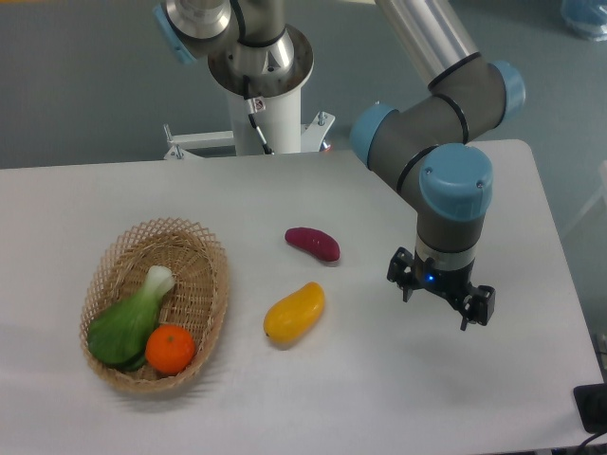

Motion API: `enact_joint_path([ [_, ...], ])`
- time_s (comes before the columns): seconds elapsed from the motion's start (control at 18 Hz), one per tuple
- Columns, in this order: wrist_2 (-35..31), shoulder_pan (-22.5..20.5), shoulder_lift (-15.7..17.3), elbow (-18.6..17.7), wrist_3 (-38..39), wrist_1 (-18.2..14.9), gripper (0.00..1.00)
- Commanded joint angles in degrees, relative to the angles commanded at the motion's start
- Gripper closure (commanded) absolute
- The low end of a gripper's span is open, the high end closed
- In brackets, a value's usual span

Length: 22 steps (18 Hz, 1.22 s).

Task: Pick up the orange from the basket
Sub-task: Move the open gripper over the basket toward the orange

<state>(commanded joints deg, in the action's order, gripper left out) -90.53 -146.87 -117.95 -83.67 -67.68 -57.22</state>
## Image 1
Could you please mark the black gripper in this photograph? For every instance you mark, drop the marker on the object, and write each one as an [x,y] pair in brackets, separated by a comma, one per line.
[411,273]

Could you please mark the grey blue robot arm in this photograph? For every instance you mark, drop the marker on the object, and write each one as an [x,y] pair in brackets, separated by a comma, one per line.
[422,153]

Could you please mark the woven wicker basket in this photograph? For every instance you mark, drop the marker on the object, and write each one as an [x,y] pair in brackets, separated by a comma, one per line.
[197,302]

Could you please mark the purple sweet potato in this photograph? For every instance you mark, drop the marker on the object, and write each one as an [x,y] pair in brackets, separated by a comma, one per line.
[315,242]

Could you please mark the yellow mango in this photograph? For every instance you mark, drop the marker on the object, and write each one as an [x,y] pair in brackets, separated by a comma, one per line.
[291,317]

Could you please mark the black device at edge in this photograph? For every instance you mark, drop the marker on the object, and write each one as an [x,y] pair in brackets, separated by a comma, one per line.
[591,404]

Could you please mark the orange fruit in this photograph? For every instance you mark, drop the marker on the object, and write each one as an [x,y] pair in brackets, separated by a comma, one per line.
[170,349]

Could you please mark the blue object top right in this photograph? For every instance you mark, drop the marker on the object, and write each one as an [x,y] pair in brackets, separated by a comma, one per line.
[587,18]

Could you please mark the green bok choy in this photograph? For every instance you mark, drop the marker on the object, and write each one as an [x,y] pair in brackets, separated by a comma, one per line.
[119,335]

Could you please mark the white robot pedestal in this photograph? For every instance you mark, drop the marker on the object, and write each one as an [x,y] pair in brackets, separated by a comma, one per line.
[263,87]

